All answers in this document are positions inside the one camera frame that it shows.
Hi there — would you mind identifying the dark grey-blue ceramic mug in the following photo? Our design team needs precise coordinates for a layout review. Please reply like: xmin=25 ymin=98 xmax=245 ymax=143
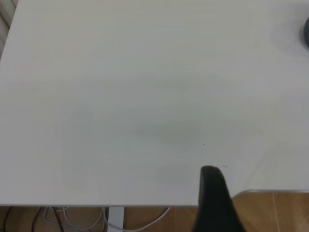
xmin=299 ymin=16 xmax=309 ymax=51

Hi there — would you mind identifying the white metal table leg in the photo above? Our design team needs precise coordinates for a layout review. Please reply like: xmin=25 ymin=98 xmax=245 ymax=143
xmin=108 ymin=207 xmax=125 ymax=230

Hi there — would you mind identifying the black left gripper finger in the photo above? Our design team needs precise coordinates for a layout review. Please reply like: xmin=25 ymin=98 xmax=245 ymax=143
xmin=192 ymin=165 xmax=247 ymax=232

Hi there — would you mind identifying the white curved cable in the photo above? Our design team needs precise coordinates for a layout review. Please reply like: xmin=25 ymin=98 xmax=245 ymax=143
xmin=107 ymin=207 xmax=171 ymax=232

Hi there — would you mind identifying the thin black cable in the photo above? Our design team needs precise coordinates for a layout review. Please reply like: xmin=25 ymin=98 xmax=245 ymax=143
xmin=0 ymin=206 xmax=43 ymax=232

